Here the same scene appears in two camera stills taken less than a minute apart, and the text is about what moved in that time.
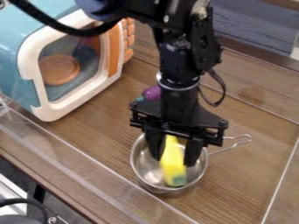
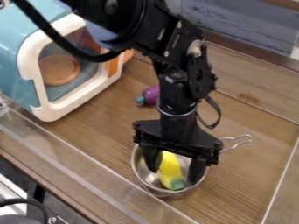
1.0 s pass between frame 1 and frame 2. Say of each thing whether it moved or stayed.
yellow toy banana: stayed
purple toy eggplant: stayed
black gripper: moved
